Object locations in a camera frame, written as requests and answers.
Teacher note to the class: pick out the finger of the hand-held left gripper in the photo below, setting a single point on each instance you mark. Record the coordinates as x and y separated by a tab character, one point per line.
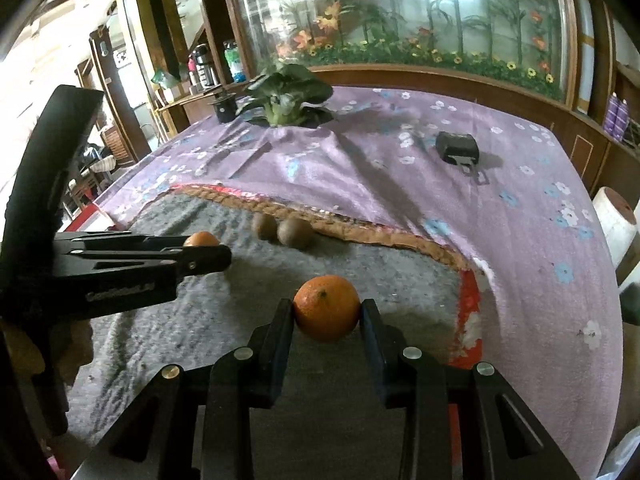
115	242
200	260

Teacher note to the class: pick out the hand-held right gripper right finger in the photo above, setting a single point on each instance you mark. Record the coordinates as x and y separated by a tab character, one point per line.
372	347

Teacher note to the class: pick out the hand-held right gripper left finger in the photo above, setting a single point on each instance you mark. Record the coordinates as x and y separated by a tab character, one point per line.
285	340

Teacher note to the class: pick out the small orange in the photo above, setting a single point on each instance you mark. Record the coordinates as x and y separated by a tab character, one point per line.
201	238

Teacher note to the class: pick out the red-rimmed white box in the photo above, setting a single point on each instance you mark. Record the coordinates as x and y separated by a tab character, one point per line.
82	209

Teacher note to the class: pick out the large orange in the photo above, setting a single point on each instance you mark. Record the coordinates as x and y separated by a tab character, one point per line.
327	307

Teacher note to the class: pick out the brown round fruit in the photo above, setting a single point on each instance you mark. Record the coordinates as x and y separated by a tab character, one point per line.
296	232
264	226

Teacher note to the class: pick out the wooden counter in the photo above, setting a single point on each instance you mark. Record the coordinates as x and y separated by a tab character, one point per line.
185	110

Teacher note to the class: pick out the purple floral tablecloth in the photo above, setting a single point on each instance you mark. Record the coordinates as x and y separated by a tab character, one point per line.
400	200

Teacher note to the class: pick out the small black round device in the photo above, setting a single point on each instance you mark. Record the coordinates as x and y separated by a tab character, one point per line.
223	106

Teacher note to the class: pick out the green plastic bag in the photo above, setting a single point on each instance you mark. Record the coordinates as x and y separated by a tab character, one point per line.
164	80

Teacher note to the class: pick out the red thermos flask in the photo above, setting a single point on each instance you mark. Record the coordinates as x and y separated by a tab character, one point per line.
191	71

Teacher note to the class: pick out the green bok choy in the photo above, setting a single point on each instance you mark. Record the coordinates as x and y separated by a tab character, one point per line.
285	92

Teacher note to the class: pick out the black thermos jug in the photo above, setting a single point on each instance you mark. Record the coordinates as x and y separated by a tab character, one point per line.
202	67

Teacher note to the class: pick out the green and white bottle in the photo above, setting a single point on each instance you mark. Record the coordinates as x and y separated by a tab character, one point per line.
233	62

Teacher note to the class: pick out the black clip device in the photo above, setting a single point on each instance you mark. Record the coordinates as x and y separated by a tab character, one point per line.
457	147

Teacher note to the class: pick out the white paper roll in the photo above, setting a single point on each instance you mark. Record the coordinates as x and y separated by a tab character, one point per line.
612	225

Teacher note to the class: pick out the artificial flower glass display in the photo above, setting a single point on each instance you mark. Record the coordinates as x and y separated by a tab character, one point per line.
400	10

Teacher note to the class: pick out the purple bottle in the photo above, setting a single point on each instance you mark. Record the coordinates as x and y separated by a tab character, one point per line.
612	112
623	116

